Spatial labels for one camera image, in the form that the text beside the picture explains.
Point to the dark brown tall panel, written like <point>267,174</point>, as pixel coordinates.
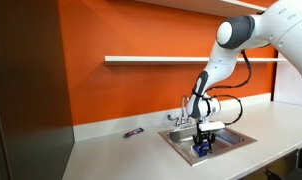
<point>27,93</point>

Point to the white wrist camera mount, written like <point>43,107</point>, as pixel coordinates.
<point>211,126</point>

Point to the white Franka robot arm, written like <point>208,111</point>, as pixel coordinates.
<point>224,63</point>

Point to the white wall shelf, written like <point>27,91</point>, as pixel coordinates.
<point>157,60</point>

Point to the high wall shelf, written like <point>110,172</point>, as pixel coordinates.
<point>207,6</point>

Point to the blue dorito chip bag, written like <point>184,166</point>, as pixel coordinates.
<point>201,151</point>

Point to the stainless steel sink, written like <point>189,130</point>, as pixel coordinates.
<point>231,138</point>

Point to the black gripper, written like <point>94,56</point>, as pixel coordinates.
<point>204,136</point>

